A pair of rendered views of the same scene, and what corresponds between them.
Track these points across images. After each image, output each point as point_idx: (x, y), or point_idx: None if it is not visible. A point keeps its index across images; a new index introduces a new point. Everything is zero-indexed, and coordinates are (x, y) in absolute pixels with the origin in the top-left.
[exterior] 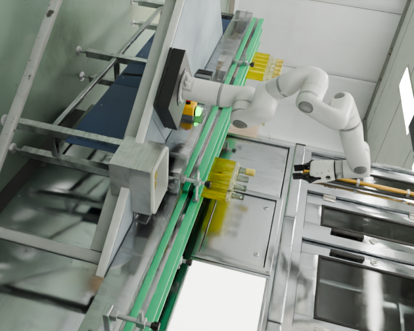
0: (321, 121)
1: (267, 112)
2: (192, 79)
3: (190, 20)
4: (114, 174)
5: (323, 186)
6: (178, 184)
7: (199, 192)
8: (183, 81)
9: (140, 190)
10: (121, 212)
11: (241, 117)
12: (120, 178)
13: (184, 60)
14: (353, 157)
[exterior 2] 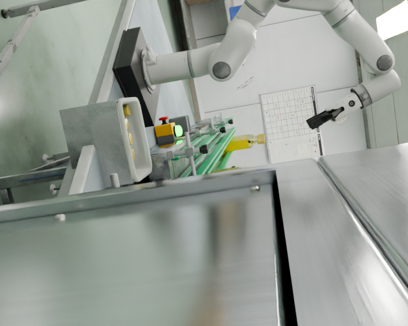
0: (309, 4)
1: (246, 30)
2: (156, 54)
3: (146, 42)
4: (70, 126)
5: None
6: (166, 164)
7: None
8: (146, 58)
9: (109, 138)
10: (86, 169)
11: (219, 55)
12: (79, 131)
13: (141, 37)
14: (367, 45)
